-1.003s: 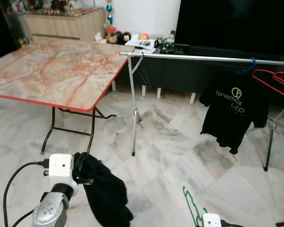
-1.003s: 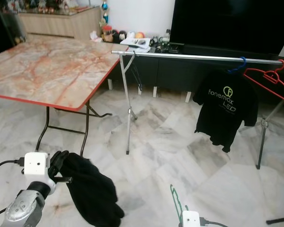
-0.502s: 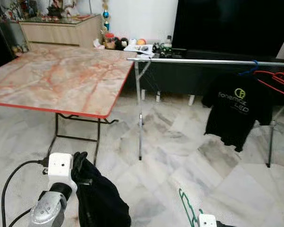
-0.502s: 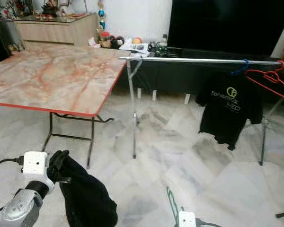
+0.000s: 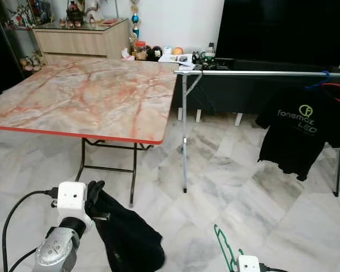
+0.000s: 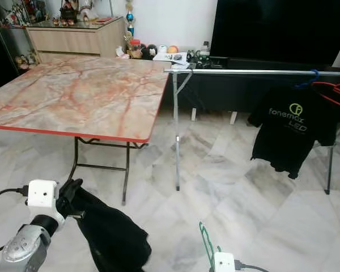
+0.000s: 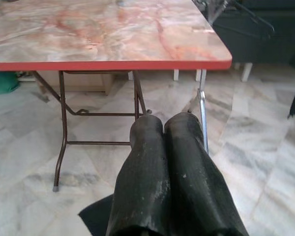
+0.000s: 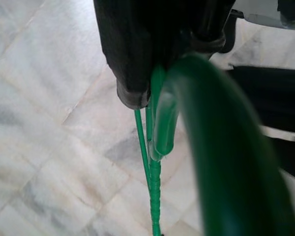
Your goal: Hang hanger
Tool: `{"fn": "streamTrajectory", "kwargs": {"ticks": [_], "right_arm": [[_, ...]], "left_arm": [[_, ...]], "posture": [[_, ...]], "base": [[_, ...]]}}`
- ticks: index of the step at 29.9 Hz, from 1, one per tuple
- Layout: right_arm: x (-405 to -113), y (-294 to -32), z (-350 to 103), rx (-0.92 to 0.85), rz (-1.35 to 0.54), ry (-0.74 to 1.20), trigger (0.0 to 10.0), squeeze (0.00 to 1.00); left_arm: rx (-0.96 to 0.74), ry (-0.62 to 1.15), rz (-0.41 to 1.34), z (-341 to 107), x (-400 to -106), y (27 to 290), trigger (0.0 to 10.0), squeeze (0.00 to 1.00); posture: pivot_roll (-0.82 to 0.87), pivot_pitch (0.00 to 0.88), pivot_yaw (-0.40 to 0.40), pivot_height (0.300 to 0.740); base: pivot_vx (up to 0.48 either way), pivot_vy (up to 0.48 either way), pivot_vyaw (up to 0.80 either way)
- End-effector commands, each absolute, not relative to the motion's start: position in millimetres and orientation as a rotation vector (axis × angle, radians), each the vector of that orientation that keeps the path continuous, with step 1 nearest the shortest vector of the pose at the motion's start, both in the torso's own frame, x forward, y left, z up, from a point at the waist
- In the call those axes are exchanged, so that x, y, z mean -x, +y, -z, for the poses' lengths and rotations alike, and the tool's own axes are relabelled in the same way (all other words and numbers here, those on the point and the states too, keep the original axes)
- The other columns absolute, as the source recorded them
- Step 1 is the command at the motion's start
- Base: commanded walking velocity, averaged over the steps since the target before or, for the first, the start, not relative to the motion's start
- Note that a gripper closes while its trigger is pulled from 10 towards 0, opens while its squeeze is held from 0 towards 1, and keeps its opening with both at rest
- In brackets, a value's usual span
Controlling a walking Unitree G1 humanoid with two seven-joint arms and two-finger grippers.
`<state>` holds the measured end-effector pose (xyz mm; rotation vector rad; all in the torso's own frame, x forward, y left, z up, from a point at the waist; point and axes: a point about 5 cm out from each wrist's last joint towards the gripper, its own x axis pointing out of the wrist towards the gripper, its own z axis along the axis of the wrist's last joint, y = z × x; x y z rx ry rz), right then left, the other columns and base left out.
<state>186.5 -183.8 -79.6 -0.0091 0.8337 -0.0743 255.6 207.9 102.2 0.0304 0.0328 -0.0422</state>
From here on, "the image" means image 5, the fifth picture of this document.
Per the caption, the black fonemax T-shirt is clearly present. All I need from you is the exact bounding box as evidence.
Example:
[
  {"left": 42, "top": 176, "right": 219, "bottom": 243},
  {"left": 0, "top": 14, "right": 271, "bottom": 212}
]
[
  {"left": 255, "top": 85, "right": 340, "bottom": 182},
  {"left": 91, "top": 190, "right": 166, "bottom": 272}
]

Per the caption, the green plastic hanger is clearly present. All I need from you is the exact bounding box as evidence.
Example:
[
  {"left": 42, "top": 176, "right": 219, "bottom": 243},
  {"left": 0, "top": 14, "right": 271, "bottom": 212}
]
[{"left": 214, "top": 224, "right": 241, "bottom": 272}]

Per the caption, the blue hanger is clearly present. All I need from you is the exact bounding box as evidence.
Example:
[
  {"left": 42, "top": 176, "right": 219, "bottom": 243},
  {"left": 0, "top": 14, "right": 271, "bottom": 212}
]
[{"left": 305, "top": 71, "right": 332, "bottom": 91}]

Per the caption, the marble pattern folding table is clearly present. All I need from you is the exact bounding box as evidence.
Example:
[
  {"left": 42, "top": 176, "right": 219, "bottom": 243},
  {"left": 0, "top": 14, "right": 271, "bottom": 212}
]
[{"left": 0, "top": 57, "right": 179, "bottom": 207}]

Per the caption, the jar with red lid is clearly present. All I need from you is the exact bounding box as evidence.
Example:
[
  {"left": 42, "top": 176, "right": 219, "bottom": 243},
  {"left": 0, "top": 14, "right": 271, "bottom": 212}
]
[{"left": 133, "top": 41, "right": 148, "bottom": 61}]

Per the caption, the black plush toy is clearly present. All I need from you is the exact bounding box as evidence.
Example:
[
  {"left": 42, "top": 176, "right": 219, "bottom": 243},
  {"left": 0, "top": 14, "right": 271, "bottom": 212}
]
[{"left": 146, "top": 46, "right": 163, "bottom": 62}]

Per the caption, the light wooden sideboard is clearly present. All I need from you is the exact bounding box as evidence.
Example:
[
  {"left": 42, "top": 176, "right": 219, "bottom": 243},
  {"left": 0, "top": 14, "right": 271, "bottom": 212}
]
[{"left": 33, "top": 19, "right": 131, "bottom": 64}]

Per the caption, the white paper stack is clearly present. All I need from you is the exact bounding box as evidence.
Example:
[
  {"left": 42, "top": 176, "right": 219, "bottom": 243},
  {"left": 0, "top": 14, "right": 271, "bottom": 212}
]
[{"left": 158, "top": 53, "right": 194, "bottom": 64}]

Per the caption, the black TV cabinet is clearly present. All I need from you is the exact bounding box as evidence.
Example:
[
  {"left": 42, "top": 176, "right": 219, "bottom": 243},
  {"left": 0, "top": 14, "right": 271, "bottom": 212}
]
[{"left": 173, "top": 57, "right": 340, "bottom": 117}]

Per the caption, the tall trophy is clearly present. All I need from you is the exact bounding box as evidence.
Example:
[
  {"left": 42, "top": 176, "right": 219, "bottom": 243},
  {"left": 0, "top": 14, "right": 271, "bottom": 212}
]
[{"left": 130, "top": 0, "right": 142, "bottom": 40}]

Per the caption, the small bottle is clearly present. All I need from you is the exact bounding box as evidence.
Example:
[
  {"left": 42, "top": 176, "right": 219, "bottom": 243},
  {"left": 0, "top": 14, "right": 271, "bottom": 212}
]
[{"left": 204, "top": 42, "right": 216, "bottom": 60}]

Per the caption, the black television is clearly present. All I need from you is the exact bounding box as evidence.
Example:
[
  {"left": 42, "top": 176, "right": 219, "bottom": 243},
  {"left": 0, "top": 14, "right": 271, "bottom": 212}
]
[{"left": 215, "top": 0, "right": 340, "bottom": 63}]

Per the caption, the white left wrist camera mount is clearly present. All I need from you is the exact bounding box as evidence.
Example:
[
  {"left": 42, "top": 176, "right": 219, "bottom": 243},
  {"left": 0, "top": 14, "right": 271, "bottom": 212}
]
[{"left": 57, "top": 181, "right": 90, "bottom": 230}]

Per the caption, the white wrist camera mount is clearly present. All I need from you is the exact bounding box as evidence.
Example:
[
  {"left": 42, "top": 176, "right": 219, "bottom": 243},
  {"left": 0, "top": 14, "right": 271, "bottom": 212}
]
[
  {"left": 238, "top": 255, "right": 261, "bottom": 272},
  {"left": 57, "top": 181, "right": 90, "bottom": 230}
]

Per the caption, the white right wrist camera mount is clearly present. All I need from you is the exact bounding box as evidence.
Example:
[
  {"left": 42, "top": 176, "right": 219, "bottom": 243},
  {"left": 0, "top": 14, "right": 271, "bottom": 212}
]
[{"left": 238, "top": 255, "right": 261, "bottom": 272}]

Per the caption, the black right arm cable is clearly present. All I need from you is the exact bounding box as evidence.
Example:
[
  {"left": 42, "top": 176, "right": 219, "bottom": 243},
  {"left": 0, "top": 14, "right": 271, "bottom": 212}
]
[{"left": 260, "top": 263, "right": 290, "bottom": 272}]

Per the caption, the silver metal clothes rail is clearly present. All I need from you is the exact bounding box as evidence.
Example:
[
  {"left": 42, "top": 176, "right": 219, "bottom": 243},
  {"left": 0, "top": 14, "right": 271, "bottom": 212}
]
[{"left": 174, "top": 69, "right": 340, "bottom": 196}]

